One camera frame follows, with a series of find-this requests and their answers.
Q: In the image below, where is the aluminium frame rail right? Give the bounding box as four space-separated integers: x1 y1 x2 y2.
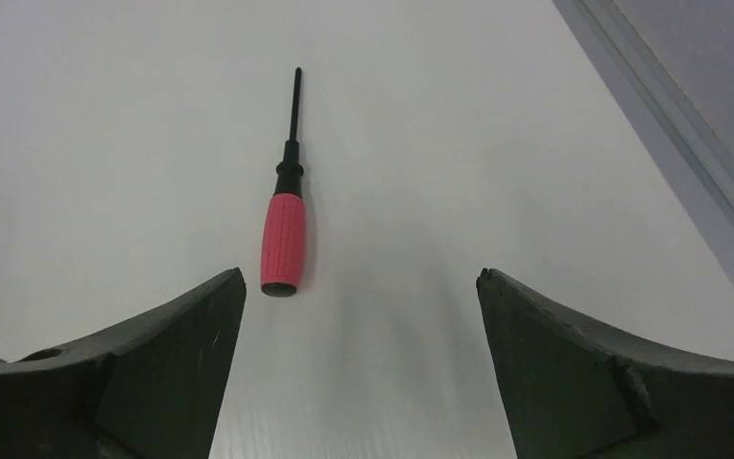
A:
556 1 734 287

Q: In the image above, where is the red handled black screwdriver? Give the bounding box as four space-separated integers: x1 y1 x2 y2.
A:
260 68 307 297

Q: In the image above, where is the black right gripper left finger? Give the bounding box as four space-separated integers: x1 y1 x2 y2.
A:
0 269 247 458

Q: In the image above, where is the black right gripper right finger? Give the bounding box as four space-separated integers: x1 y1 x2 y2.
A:
476 269 734 458

